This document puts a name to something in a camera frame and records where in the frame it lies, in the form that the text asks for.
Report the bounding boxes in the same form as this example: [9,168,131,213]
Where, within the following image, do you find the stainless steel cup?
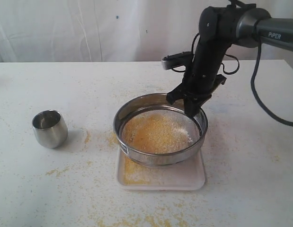
[32,110,68,149]

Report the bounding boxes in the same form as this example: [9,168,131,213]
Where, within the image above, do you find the white plastic tray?
[116,149,206,191]

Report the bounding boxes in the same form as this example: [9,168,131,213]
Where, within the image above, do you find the yellow white grain pile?
[122,113,193,154]

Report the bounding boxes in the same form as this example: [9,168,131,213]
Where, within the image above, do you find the grey right arm cable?
[250,42,293,128]

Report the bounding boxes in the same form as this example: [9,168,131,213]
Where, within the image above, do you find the white backdrop curtain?
[0,0,293,63]

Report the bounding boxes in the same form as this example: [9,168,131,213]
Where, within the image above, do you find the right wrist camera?
[161,52,193,70]

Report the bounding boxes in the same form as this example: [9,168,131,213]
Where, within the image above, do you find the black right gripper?
[166,38,227,118]

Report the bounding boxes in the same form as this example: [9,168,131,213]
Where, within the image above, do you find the round stainless steel sieve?
[113,93,208,166]

